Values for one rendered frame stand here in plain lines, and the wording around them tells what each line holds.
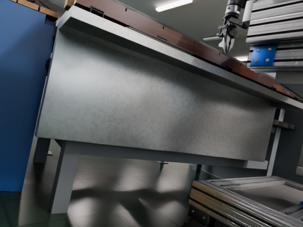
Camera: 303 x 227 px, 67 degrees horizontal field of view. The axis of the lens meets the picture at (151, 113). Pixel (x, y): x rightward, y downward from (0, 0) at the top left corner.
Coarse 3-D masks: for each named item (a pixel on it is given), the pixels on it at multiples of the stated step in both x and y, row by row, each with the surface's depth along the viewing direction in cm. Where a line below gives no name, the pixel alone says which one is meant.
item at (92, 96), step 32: (64, 32) 73; (64, 64) 74; (96, 64) 80; (128, 64) 86; (64, 96) 75; (96, 96) 81; (128, 96) 88; (160, 96) 95; (192, 96) 105; (224, 96) 116; (64, 128) 76; (96, 128) 82; (128, 128) 89; (160, 128) 97; (192, 128) 107; (224, 128) 119; (256, 128) 134; (256, 160) 137
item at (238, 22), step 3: (231, 18) 122; (234, 18) 120; (231, 21) 122; (234, 21) 120; (237, 21) 119; (240, 21) 117; (234, 24) 124; (237, 24) 119; (240, 24) 117; (243, 24) 116; (243, 27) 117; (246, 27) 117
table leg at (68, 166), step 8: (64, 144) 88; (72, 144) 87; (80, 144) 89; (64, 152) 86; (72, 152) 88; (64, 160) 87; (72, 160) 88; (64, 168) 87; (72, 168) 88; (56, 176) 89; (64, 176) 87; (72, 176) 89; (56, 184) 87; (64, 184) 88; (72, 184) 89; (56, 192) 86; (64, 192) 88; (56, 200) 87; (64, 200) 88; (56, 208) 87; (64, 208) 89
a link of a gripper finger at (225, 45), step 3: (228, 36) 122; (228, 39) 122; (222, 42) 125; (228, 42) 122; (219, 45) 126; (222, 45) 125; (225, 45) 122; (228, 45) 123; (225, 48) 123; (225, 51) 123
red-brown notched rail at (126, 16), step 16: (80, 0) 78; (96, 0) 81; (112, 16) 85; (128, 16) 88; (144, 16) 92; (160, 32) 97; (176, 32) 101; (192, 48) 107; (208, 48) 112; (224, 64) 119; (240, 64) 126; (256, 80) 135; (272, 80) 144; (288, 96) 160
